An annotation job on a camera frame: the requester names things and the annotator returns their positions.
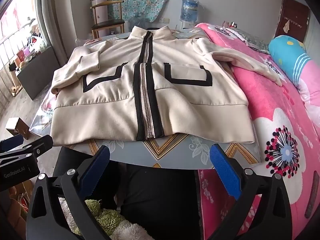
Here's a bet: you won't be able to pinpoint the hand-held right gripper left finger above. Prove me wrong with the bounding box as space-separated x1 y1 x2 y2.
26 145 118 240

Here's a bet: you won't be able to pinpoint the cream zip jacket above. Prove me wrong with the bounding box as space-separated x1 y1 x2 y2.
50 26 283 147

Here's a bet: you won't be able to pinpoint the fluffy white green robe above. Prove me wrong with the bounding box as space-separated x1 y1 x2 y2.
59 197 140 240

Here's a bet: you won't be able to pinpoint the brown cardboard box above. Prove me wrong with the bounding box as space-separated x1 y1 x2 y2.
5 117 32 140

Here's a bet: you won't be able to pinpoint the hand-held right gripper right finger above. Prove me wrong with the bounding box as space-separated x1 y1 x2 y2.
210 144 292 240

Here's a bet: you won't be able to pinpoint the empty clear water jug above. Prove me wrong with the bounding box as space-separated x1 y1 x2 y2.
127 15 148 32

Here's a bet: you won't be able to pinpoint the wooden chair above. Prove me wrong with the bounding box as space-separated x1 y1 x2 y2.
90 0 125 39

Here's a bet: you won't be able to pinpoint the window railing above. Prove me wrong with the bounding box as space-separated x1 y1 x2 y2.
0 17 43 100

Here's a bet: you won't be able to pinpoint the pink hanging garment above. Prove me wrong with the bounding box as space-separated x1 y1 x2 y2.
10 0 33 28

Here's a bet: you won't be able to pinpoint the grey lace-trimmed pillow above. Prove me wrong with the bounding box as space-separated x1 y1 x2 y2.
225 27 270 53

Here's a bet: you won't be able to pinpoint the white box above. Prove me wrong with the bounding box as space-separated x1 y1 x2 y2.
91 0 108 25

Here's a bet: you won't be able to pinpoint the beige slippers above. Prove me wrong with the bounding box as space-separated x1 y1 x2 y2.
10 85 23 97

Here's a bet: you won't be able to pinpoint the grey curtain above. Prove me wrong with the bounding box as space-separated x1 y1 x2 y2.
37 0 78 53

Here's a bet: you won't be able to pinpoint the grey low cabinet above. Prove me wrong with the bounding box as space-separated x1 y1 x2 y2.
15 45 62 100

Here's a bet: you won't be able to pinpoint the pink floral blanket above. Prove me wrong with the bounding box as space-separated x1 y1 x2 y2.
195 22 320 240

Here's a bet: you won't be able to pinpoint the blue water bottle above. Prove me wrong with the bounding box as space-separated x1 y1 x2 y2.
180 0 199 22

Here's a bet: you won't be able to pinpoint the white plastic bag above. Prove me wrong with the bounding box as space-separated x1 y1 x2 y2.
29 36 48 53

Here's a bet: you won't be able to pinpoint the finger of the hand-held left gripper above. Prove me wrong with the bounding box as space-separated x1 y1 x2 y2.
0 134 24 153
0 135 54 165

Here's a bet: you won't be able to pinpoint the person's black pants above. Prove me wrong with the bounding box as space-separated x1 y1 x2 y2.
54 146 200 240

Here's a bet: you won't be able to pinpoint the blue striped pillow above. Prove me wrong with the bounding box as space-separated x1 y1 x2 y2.
269 35 315 80

